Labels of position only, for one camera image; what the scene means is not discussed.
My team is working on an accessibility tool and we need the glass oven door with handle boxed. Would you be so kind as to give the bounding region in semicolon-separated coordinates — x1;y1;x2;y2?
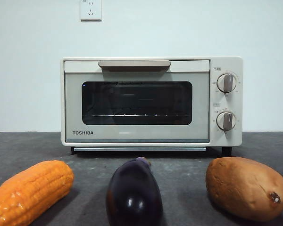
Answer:
63;60;211;144

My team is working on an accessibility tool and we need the purple eggplant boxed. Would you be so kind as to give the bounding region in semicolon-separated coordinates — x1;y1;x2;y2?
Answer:
105;157;164;226

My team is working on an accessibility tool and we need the silver oven crumb tray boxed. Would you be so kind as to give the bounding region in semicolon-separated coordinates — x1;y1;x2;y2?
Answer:
73;147;207;152

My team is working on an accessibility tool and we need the cream oven knob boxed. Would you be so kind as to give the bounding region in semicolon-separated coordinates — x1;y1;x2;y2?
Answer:
216;73;238;93
216;111;237;131

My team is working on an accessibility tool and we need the cream Toshiba toaster oven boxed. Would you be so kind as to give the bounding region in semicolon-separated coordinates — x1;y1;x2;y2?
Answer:
60;56;244;156

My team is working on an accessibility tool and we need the brown sweet potato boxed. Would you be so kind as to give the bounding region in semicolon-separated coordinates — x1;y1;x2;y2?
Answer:
205;157;283;223

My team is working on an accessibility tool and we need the orange corn cob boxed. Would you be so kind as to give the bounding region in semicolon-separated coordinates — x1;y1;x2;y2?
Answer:
0;160;75;226

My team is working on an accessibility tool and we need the metal wire oven rack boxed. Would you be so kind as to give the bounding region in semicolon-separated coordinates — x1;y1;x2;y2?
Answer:
89;113;191;118

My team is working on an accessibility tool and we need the white wall socket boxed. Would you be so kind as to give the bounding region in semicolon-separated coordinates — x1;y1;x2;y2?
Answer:
80;0;102;22

